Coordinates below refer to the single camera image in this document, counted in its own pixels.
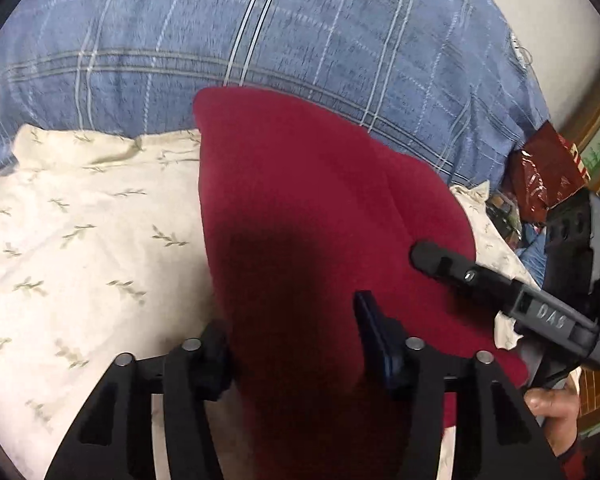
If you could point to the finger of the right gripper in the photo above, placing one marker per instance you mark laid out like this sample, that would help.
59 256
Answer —
474 282

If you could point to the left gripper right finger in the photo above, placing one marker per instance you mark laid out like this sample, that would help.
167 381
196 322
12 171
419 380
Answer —
496 436

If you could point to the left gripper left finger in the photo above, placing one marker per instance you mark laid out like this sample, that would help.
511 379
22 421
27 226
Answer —
111 436

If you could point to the red knit garment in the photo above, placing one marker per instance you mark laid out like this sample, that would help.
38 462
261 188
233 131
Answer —
301 209

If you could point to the person's right hand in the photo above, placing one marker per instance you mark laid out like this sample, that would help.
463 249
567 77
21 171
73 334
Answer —
560 409

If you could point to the red plastic bag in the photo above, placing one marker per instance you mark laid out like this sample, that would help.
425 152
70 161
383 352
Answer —
545 171

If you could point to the cream leaf-print quilt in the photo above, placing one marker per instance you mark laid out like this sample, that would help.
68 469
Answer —
102 250

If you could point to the blue plaid pillow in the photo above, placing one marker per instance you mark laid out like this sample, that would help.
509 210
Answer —
443 80

